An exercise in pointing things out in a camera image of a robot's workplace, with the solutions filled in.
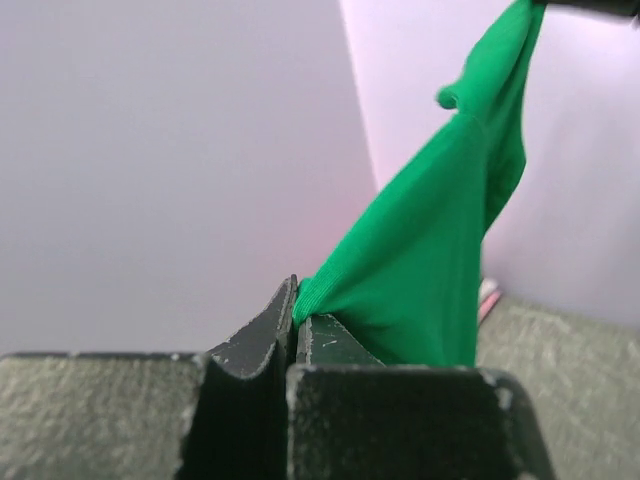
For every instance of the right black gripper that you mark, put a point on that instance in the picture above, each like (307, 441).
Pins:
(628, 9)

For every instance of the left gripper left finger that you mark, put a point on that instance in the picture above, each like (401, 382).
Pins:
(219, 414)

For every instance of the folded light pink t shirt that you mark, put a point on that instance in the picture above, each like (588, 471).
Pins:
(489, 295)

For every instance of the green t shirt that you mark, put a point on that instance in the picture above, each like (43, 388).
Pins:
(405, 279)

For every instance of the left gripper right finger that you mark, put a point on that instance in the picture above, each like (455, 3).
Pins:
(352, 417)

